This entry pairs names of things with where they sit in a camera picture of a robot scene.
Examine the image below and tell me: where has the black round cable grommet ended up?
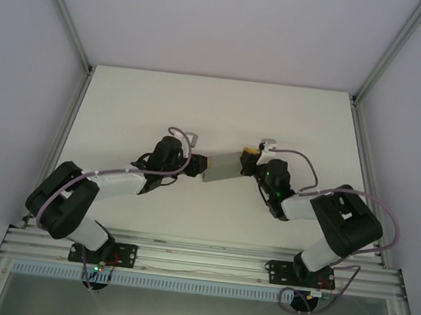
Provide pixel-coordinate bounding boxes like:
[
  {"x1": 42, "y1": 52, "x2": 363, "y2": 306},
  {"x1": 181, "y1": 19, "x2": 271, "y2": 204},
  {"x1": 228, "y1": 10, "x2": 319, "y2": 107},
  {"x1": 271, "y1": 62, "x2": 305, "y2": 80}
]
[
  {"x1": 288, "y1": 290, "x2": 320, "y2": 315},
  {"x1": 81, "y1": 277, "x2": 110, "y2": 293}
]

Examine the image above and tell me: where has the aluminium mounting rail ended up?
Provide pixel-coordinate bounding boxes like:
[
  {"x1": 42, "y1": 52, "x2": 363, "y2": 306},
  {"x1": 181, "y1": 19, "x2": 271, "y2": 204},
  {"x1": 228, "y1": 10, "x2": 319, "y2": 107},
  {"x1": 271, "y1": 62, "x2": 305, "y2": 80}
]
[{"x1": 0, "y1": 216, "x2": 411, "y2": 303}]

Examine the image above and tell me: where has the aluminium frame post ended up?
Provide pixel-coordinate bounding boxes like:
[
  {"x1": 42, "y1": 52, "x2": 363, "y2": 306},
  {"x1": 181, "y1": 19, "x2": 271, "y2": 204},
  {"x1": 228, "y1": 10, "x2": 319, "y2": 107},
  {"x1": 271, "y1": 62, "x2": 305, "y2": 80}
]
[
  {"x1": 25, "y1": 0, "x2": 102, "y2": 76},
  {"x1": 351, "y1": 0, "x2": 421, "y2": 113}
]

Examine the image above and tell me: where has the aluminium table side rail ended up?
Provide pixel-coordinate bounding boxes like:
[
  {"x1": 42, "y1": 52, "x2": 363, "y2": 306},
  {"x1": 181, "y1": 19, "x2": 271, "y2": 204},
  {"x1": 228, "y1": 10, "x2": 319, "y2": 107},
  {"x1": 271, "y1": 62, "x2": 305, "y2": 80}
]
[
  {"x1": 19, "y1": 64, "x2": 94, "y2": 235},
  {"x1": 331, "y1": 97, "x2": 408, "y2": 269}
]

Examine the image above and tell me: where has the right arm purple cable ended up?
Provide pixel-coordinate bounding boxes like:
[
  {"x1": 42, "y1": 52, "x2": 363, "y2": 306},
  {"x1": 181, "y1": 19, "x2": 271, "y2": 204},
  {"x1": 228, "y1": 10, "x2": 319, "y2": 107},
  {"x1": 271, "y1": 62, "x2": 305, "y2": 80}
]
[{"x1": 253, "y1": 146, "x2": 409, "y2": 315}]

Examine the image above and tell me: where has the slotted grey cable duct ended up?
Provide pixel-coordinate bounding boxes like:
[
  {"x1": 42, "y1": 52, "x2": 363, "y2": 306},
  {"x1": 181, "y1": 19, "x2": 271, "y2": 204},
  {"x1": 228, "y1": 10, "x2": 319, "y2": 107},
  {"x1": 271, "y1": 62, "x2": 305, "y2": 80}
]
[{"x1": 10, "y1": 259, "x2": 318, "y2": 308}]

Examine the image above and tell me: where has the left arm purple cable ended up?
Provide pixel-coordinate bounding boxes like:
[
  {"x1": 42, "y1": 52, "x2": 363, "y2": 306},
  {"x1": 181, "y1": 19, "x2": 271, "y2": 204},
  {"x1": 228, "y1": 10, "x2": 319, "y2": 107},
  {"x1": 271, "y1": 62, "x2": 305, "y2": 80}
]
[{"x1": 28, "y1": 111, "x2": 200, "y2": 301}]

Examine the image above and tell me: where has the grey paper box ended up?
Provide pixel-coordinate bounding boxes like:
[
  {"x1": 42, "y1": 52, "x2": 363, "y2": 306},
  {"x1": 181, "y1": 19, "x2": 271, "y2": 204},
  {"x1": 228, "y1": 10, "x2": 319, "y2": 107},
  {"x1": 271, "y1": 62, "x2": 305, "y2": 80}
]
[{"x1": 200, "y1": 147, "x2": 249, "y2": 189}]

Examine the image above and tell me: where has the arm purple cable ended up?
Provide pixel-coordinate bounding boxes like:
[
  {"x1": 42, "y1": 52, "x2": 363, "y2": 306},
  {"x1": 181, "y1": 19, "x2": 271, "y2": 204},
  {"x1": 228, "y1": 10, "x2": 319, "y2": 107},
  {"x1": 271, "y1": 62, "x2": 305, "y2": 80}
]
[
  {"x1": 28, "y1": 111, "x2": 200, "y2": 301},
  {"x1": 253, "y1": 146, "x2": 409, "y2": 315}
]

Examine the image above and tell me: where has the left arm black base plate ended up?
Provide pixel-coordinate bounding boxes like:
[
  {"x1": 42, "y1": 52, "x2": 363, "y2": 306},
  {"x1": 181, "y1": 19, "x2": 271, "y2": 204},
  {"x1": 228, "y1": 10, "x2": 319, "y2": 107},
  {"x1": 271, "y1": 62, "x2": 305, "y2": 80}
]
[{"x1": 67, "y1": 235, "x2": 139, "y2": 270}]

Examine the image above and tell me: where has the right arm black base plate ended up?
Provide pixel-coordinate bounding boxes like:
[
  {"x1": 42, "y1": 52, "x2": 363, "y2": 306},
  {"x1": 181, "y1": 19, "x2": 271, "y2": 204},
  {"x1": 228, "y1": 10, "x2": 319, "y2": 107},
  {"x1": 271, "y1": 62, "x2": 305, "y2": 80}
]
[{"x1": 263, "y1": 258, "x2": 337, "y2": 293}]

